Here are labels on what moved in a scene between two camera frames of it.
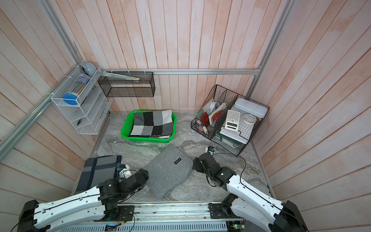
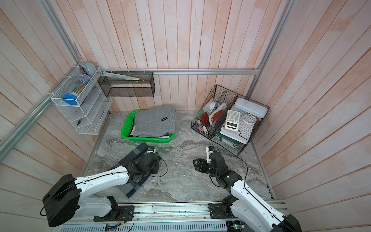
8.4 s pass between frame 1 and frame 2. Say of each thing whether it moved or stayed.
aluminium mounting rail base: stayed
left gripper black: moved
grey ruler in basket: stayed
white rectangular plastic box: stayed
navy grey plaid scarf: moved
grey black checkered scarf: stayed
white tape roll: stayed
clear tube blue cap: stayed
